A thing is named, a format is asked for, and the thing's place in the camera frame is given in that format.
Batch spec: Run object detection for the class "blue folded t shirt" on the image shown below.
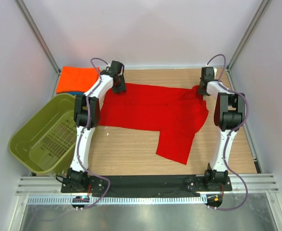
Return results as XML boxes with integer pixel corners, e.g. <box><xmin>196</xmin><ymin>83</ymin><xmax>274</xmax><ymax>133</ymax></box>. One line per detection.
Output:
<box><xmin>67</xmin><ymin>91</ymin><xmax>84</xmax><ymax>96</ymax></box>

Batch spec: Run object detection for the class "orange folded t shirt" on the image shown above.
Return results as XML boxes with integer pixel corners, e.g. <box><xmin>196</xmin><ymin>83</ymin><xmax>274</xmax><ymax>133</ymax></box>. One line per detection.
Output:
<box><xmin>56</xmin><ymin>66</ymin><xmax>99</xmax><ymax>94</ymax></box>

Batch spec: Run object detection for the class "olive green plastic basket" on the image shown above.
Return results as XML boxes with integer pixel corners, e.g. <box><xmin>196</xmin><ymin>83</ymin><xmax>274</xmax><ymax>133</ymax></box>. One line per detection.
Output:
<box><xmin>9</xmin><ymin>93</ymin><xmax>77</xmax><ymax>176</ymax></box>

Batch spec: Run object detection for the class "red t shirt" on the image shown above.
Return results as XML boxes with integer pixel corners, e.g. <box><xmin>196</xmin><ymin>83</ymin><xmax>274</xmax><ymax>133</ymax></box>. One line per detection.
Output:
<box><xmin>99</xmin><ymin>83</ymin><xmax>208</xmax><ymax>165</ymax></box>

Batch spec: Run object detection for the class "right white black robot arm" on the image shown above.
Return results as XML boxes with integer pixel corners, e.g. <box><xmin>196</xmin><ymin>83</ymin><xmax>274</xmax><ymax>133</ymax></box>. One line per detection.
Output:
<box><xmin>198</xmin><ymin>66</ymin><xmax>248</xmax><ymax>191</ymax></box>

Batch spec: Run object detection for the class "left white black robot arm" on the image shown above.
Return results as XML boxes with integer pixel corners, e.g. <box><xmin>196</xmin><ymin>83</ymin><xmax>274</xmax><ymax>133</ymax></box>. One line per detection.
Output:
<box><xmin>62</xmin><ymin>61</ymin><xmax>126</xmax><ymax>193</ymax></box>

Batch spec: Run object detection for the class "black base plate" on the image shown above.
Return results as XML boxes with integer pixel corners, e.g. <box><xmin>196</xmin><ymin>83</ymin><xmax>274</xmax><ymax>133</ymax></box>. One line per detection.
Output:
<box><xmin>61</xmin><ymin>175</ymin><xmax>232</xmax><ymax>198</ymax></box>

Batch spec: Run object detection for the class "slotted cable duct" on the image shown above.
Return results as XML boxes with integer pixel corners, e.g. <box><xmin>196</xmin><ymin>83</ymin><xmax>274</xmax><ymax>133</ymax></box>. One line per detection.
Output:
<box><xmin>27</xmin><ymin>195</ymin><xmax>207</xmax><ymax>205</ymax></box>

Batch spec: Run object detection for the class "aluminium frame rail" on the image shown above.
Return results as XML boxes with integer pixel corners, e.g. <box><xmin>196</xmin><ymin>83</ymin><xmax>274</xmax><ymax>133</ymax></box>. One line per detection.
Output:
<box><xmin>16</xmin><ymin>173</ymin><xmax>279</xmax><ymax>195</ymax></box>

